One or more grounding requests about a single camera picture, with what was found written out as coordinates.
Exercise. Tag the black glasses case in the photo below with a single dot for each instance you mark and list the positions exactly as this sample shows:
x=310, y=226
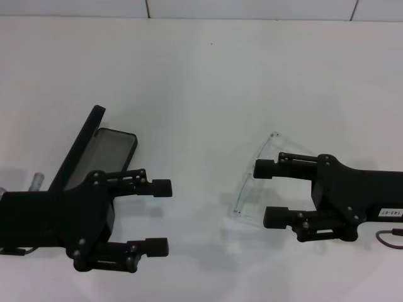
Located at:
x=78, y=148

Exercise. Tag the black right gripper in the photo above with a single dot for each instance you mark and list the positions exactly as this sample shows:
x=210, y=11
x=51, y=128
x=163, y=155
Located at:
x=355, y=195

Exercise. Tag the silver cylindrical connector plug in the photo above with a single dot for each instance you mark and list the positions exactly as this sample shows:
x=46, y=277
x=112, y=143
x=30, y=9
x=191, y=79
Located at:
x=37, y=181

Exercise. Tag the clear transparent glasses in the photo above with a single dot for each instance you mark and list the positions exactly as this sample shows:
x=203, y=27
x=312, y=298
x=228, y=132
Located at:
x=240, y=190

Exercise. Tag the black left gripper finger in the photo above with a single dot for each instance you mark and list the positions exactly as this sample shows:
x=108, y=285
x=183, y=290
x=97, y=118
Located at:
x=160, y=188

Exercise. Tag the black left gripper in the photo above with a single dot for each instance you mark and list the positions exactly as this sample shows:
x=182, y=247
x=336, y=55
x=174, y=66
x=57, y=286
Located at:
x=63, y=217

